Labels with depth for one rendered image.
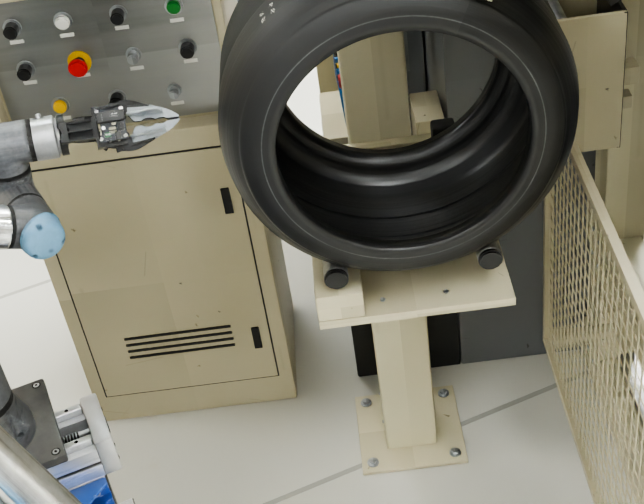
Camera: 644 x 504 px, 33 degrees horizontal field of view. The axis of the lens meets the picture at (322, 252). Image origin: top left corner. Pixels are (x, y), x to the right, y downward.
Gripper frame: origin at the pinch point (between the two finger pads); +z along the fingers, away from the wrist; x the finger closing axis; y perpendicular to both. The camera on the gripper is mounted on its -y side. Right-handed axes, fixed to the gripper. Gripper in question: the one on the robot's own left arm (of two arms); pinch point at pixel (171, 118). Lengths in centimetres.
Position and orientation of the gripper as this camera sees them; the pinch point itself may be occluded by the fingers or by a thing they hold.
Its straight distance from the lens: 198.2
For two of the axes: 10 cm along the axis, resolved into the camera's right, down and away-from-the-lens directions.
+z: 9.7, -1.8, 1.9
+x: -1.7, -9.8, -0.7
